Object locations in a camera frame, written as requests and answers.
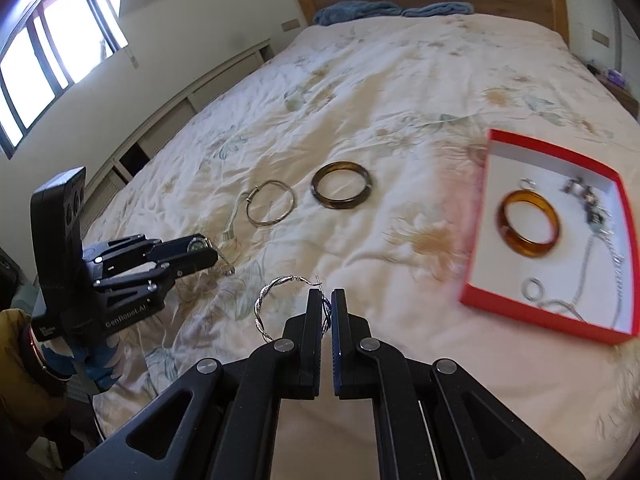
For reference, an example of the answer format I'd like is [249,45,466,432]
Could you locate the blue white gloved hand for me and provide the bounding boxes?
[39,335,124,392]

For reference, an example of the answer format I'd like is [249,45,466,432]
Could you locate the low white wall cabinet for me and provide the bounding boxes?
[80,40,273,235]

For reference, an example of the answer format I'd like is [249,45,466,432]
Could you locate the twisted silver hoop bracelet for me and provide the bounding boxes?
[252,274,334,345]

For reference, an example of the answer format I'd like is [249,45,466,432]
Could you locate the amber bangle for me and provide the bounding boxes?
[496,190,562,258]

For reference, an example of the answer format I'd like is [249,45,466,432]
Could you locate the silver wristwatch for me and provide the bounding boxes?
[186,235,235,276]

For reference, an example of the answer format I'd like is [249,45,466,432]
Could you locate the floral bed quilt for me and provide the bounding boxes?
[86,14,639,479]

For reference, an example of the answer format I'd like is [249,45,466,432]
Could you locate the blue pillow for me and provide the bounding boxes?
[400,1,475,18]
[312,0,402,26]

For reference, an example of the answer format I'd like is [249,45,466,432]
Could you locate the dark brown bangle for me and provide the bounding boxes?
[310,160,374,210]

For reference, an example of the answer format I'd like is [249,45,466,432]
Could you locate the purple tissue box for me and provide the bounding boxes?
[606,70,626,88]

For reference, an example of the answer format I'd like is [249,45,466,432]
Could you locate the silver bead necklace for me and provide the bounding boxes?
[537,224,629,328]

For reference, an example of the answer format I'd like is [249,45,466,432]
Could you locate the red jewelry box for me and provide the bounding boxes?
[460,130,639,344]

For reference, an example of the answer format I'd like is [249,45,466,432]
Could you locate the thin silver bangle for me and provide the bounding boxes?
[245,179,297,228]

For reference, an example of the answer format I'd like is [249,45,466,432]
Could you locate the wooden nightstand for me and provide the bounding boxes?
[597,74,639,119]

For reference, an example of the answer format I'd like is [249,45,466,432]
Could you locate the blue pillow right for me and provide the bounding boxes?
[400,1,475,18]

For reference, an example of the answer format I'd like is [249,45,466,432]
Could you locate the blue pillow left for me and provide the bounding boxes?
[312,0,402,26]

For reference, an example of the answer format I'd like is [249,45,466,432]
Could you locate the window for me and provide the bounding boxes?
[1,0,128,158]

